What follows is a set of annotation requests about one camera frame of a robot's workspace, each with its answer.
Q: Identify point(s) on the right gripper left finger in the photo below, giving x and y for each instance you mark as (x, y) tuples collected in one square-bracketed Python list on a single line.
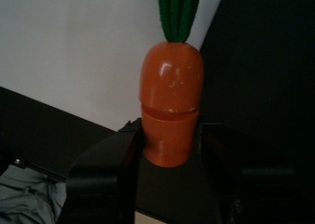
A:
[(102, 172)]

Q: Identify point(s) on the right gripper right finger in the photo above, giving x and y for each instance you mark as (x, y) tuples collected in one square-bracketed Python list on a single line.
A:
[(219, 172)]

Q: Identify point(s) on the orange toy carrot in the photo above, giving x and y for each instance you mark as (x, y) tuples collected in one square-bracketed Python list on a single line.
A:
[(171, 95)]

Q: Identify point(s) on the grey cloth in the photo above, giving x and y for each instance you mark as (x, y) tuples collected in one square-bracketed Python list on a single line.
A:
[(25, 197)]

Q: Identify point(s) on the white cutting board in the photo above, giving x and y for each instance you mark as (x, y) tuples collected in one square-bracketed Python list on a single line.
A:
[(82, 49)]

